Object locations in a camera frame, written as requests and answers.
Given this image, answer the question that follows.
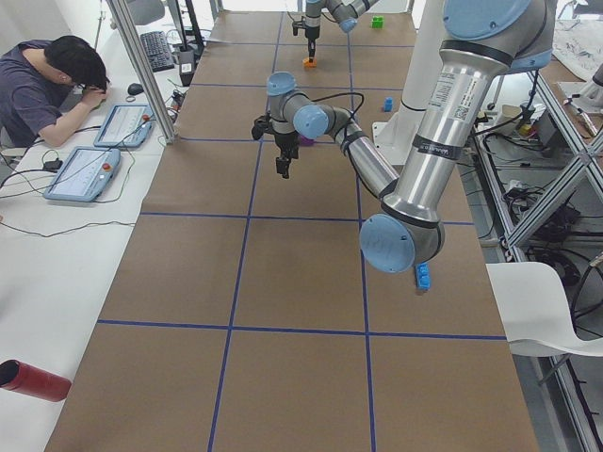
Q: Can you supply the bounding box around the teach pendant tablet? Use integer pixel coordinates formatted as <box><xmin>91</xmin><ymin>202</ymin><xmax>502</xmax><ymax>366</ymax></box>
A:
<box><xmin>43</xmin><ymin>146</ymin><xmax>122</xmax><ymax>202</ymax></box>
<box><xmin>93</xmin><ymin>104</ymin><xmax>154</xmax><ymax>149</ymax></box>

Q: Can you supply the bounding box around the brown paper table cover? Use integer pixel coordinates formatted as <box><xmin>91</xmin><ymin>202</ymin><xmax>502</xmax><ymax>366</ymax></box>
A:
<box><xmin>47</xmin><ymin>11</ymin><xmax>538</xmax><ymax>451</ymax></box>

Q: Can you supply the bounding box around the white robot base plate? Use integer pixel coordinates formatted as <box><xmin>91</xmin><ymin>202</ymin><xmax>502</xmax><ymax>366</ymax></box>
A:
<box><xmin>372</xmin><ymin>121</ymin><xmax>418</xmax><ymax>166</ymax></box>

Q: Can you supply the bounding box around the red cylinder tube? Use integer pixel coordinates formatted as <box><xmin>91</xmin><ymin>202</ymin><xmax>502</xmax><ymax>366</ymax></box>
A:
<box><xmin>1</xmin><ymin>360</ymin><xmax>72</xmax><ymax>402</ymax></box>

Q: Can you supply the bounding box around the black computer mouse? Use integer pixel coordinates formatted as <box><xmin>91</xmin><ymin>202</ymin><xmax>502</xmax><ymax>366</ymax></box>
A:
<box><xmin>127</xmin><ymin>83</ymin><xmax>144</xmax><ymax>96</ymax></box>

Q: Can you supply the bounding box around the green block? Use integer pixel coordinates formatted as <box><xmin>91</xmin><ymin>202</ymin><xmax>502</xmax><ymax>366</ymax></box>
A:
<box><xmin>370</xmin><ymin>15</ymin><xmax>384</xmax><ymax>29</ymax></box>

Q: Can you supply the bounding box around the seated person dark hair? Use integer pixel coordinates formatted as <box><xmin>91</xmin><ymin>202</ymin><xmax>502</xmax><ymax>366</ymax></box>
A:
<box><xmin>1</xmin><ymin>35</ymin><xmax>109</xmax><ymax>148</ymax></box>

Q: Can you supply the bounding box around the long blue studded block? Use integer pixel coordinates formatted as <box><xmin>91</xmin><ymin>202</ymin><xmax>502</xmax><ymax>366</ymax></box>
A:
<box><xmin>415</xmin><ymin>263</ymin><xmax>432</xmax><ymax>291</ymax></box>

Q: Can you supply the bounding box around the black keyboard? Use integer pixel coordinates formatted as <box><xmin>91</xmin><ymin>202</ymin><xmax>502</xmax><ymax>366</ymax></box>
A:
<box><xmin>139</xmin><ymin>31</ymin><xmax>174</xmax><ymax>73</ymax></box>

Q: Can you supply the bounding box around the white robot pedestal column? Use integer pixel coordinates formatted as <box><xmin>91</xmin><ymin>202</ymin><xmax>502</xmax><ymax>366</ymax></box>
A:
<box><xmin>399</xmin><ymin>0</ymin><xmax>446</xmax><ymax>114</ymax></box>

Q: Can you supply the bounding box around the small blue block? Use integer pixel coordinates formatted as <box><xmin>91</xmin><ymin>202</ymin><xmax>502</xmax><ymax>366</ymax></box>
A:
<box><xmin>383</xmin><ymin>97</ymin><xmax>394</xmax><ymax>112</ymax></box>

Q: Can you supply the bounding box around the aluminium frame post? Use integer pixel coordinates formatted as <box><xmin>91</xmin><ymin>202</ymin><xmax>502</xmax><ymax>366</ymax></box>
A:
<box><xmin>106</xmin><ymin>0</ymin><xmax>176</xmax><ymax>144</ymax></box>

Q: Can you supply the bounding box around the purple trapezoid block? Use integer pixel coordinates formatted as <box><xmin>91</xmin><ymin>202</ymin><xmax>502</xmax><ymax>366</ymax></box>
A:
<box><xmin>299</xmin><ymin>136</ymin><xmax>315</xmax><ymax>146</ymax></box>

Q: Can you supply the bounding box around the lower teach pendant tablet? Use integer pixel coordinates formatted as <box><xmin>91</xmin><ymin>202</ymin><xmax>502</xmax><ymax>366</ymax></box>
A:
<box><xmin>43</xmin><ymin>146</ymin><xmax>122</xmax><ymax>202</ymax></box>

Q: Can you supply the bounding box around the orange trapezoid block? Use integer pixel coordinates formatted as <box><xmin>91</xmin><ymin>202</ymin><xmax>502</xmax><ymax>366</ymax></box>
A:
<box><xmin>302</xmin><ymin>57</ymin><xmax>317</xmax><ymax>69</ymax></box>

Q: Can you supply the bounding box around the upper teach pendant tablet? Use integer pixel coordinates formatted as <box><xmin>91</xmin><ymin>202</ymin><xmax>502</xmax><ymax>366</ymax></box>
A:
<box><xmin>93</xmin><ymin>104</ymin><xmax>154</xmax><ymax>149</ymax></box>

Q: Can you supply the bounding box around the white plastic chair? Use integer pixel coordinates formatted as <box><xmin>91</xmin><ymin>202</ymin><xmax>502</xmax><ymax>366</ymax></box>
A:
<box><xmin>486</xmin><ymin>262</ymin><xmax>602</xmax><ymax>358</ymax></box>

